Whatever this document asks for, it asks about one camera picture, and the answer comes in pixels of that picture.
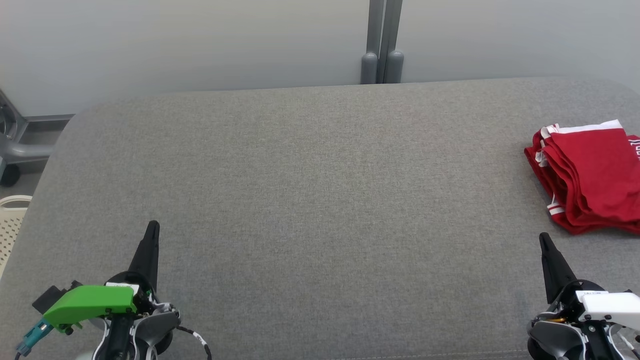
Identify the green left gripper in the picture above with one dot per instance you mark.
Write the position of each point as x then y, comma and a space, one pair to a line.
90, 302

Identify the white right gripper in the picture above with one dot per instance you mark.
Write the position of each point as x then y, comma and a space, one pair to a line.
615, 307

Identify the red shirt with white sleeves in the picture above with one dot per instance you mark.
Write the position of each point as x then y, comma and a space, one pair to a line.
580, 226

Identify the white grey robot left arm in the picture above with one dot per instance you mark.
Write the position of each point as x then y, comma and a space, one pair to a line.
130, 340

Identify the cream perforated laundry basket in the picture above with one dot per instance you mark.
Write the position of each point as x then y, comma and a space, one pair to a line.
10, 230

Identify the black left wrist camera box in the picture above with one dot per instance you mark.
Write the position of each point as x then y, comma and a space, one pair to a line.
50, 297

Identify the grey metal partition post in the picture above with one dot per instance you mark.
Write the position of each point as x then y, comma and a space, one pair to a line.
372, 30
394, 30

